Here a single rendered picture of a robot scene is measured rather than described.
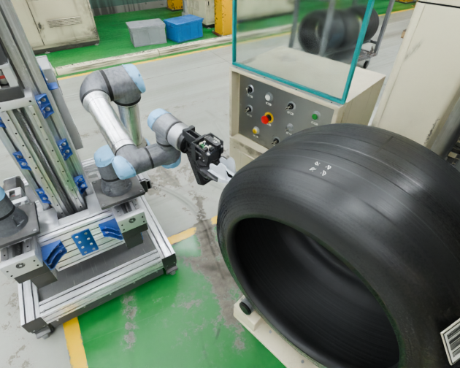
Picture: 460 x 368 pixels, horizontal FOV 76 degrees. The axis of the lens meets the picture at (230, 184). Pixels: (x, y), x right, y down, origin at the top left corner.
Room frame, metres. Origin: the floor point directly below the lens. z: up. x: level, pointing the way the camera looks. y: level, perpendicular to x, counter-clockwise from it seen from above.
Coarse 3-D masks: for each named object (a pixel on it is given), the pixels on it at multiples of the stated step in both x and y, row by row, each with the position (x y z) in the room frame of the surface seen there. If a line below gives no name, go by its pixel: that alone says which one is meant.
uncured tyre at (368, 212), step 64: (320, 128) 0.54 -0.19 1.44; (256, 192) 0.39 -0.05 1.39; (320, 192) 0.33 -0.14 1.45; (384, 192) 0.32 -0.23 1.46; (448, 192) 0.34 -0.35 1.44; (256, 256) 0.52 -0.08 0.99; (320, 256) 0.54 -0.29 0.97; (384, 256) 0.24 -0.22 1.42; (448, 256) 0.23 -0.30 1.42; (320, 320) 0.36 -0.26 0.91; (384, 320) 0.34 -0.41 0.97; (448, 320) 0.17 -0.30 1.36
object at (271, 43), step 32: (256, 0) 1.27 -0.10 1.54; (288, 0) 1.17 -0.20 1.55; (320, 0) 1.09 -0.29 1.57; (352, 0) 1.01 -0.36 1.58; (256, 32) 1.26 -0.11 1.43; (288, 32) 1.16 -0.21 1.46; (320, 32) 1.07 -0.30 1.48; (352, 32) 0.99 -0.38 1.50; (256, 64) 1.26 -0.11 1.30; (288, 64) 1.15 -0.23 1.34; (320, 64) 1.05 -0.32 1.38; (352, 64) 0.97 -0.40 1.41
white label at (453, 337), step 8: (448, 328) 0.16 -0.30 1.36; (456, 328) 0.16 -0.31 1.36; (448, 336) 0.15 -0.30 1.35; (456, 336) 0.16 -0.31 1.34; (448, 344) 0.15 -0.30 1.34; (456, 344) 0.15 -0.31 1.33; (448, 352) 0.14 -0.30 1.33; (456, 352) 0.14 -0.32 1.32; (448, 360) 0.14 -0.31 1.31; (456, 360) 0.14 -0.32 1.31
